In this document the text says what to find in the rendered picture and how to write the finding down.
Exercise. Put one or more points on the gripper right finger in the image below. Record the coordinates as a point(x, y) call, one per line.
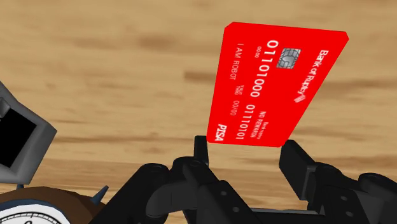
point(328, 183)

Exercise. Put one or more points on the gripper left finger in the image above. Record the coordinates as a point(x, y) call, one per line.
point(198, 183)

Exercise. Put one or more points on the red bank card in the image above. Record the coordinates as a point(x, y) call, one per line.
point(273, 86)

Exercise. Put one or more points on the brown round clock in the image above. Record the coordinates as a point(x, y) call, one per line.
point(46, 204)

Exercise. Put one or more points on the grey box with black opening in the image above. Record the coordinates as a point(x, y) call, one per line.
point(28, 145)

